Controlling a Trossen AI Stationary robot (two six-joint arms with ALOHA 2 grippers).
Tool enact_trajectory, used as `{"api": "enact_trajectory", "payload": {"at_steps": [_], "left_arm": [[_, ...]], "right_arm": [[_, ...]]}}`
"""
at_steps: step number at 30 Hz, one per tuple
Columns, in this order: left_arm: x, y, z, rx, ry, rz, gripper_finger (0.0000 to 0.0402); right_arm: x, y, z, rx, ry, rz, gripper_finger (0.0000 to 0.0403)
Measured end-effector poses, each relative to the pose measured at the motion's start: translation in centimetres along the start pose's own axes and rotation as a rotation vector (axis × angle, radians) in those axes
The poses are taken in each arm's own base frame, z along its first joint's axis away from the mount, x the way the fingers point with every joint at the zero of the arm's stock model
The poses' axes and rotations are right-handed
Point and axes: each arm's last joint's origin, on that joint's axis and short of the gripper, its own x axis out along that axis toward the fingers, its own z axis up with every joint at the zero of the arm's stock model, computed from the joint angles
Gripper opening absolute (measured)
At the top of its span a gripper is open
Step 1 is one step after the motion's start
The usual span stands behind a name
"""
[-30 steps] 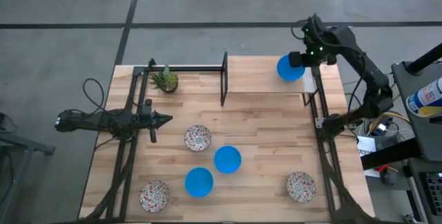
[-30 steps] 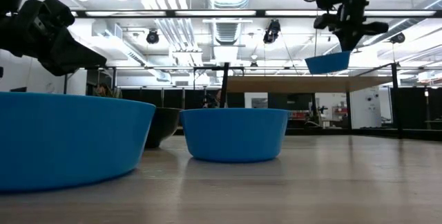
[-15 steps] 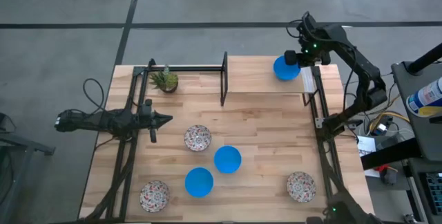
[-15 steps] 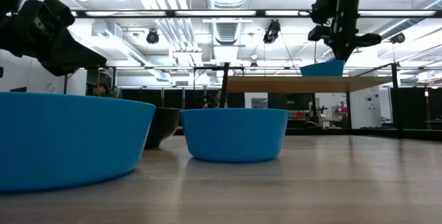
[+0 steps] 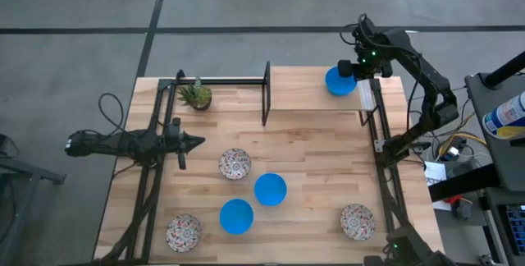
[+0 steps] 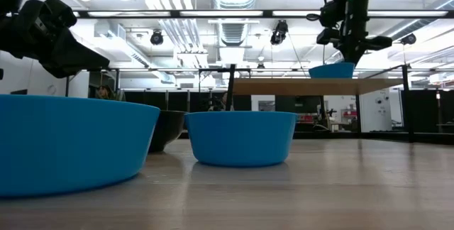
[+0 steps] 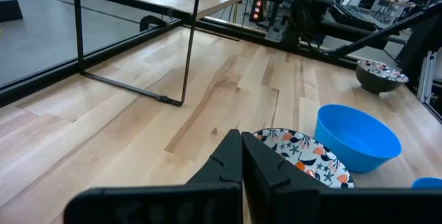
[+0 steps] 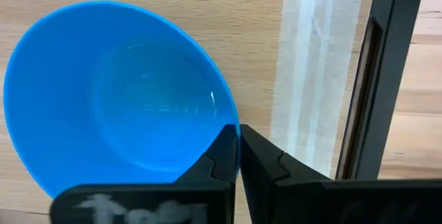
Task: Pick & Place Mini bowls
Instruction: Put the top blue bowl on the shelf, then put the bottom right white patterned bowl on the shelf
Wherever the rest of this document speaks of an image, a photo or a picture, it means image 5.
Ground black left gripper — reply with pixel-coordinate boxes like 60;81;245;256
162;117;207;171

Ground blue plastic mini bowl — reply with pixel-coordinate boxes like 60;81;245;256
325;66;358;97
253;172;288;207
219;198;255;236

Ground floral patterned mini bowl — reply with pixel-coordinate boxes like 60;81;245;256
340;203;377;241
165;213;203;254
217;147;253;181

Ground white plastic strip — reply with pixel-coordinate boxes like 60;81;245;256
356;77;377;112

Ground succulent plant in brown pot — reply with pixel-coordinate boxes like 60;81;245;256
176;76;213;112

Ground wooden background table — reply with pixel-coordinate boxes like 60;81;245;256
98;68;446;266

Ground wooden shelf board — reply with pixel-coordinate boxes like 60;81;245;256
268;66;377;112

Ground grey metal cart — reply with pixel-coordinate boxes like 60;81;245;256
464;71;525;193

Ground white paper sheet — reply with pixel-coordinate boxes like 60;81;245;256
423;160;452;212

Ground black pole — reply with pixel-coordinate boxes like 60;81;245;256
482;50;525;89

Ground white blue spray can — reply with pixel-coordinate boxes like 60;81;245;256
482;91;525;140

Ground black metal beam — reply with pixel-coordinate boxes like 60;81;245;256
428;163;504;204

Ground grey metal stand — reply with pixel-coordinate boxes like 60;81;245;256
0;132;66;266

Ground small grey device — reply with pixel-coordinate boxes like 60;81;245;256
453;199;473;221

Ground grey equipment rack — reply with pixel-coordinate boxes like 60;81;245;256
475;186;525;266

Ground blue parts bin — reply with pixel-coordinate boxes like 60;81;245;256
504;204;525;245

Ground black shelf side frame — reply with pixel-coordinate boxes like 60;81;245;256
261;60;272;127

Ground black looped cable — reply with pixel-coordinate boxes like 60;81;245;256
97;92;126;135

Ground yellow cable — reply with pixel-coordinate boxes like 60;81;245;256
436;132;489;160

